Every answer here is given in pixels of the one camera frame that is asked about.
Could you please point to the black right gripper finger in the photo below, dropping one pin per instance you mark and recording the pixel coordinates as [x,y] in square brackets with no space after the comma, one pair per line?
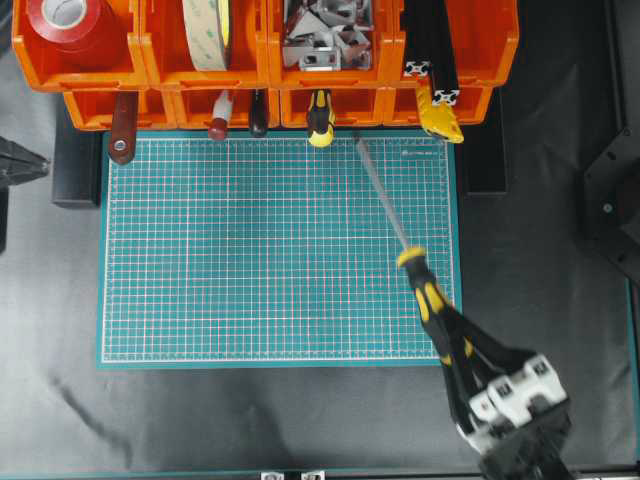
[458,384]
[476,357]

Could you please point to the black frame structure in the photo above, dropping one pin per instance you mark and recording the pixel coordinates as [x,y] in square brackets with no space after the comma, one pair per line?
[610,184]

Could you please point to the black aluminium extrusion bar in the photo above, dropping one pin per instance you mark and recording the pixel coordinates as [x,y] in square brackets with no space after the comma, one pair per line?
[438,51]

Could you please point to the green cutting mat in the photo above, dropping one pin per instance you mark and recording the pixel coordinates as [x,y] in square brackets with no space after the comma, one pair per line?
[250,253]

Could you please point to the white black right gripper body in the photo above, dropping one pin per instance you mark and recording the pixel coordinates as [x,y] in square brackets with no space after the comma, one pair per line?
[511,402]

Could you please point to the beige double-sided tape roll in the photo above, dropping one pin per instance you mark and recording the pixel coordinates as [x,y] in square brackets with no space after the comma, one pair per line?
[208,29]

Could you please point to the white red marker pen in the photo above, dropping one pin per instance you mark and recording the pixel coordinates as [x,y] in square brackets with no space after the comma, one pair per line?
[221,116]

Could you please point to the orange container rack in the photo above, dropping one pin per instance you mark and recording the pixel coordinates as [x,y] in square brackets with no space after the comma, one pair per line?
[154,61]

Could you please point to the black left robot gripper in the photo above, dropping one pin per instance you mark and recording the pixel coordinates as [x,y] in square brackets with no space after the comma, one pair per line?
[18,165]

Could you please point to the silver metal corner brackets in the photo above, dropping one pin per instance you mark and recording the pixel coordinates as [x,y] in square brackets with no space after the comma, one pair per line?
[327,35]

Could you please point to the red tape roll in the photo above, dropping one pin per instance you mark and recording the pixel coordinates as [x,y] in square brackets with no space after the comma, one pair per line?
[86,33]

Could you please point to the dark brown handled tool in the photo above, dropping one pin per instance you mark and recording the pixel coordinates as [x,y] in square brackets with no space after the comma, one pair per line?
[258,116]

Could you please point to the yellow black long screwdriver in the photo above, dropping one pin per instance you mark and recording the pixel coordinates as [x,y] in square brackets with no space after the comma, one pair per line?
[433,304]

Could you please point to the yellow utility knife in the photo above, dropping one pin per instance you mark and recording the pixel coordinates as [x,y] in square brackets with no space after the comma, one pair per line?
[437,120]

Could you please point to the yellow black short screwdriver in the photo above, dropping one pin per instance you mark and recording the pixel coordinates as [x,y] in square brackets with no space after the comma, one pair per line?
[320,119]

